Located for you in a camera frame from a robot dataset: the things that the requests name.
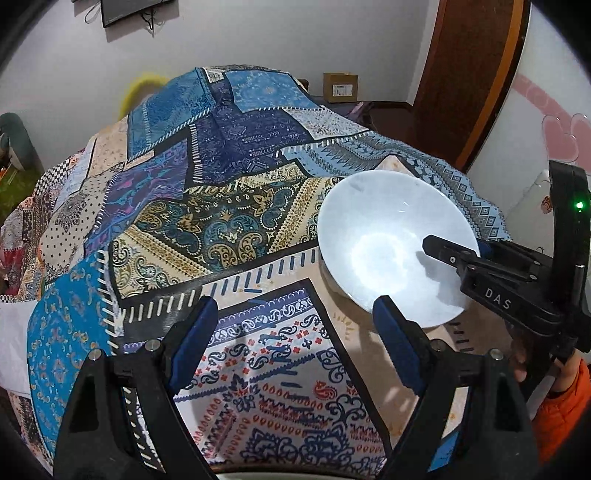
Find white bowl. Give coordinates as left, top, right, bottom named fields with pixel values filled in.
left=318, top=170, right=478, bottom=328

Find person's right hand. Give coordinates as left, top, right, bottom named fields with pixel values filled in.
left=507, top=322, right=583, bottom=393

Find white wardrobe sliding door hearts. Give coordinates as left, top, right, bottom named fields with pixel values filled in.
left=468, top=6, right=590, bottom=254

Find white folded paper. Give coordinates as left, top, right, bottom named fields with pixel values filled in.
left=0, top=301, right=36, bottom=397

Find patchwork patterned tablecloth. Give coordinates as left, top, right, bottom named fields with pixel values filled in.
left=1, top=65, right=509, bottom=479

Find small cardboard box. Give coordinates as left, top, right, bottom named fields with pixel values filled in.
left=322, top=72, right=359, bottom=103

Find brown wooden door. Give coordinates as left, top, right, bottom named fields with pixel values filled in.
left=413, top=0, right=531, bottom=172

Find green box of clutter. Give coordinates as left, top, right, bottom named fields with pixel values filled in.
left=0, top=166, right=41, bottom=224

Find teal round chair back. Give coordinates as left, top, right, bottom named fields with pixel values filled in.
left=0, top=112, right=44, bottom=173

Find yellow curved foam tube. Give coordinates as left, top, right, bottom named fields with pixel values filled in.
left=118, top=72, right=169, bottom=120

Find small black wall monitor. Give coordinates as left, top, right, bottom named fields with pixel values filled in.
left=100, top=0, right=170, bottom=28

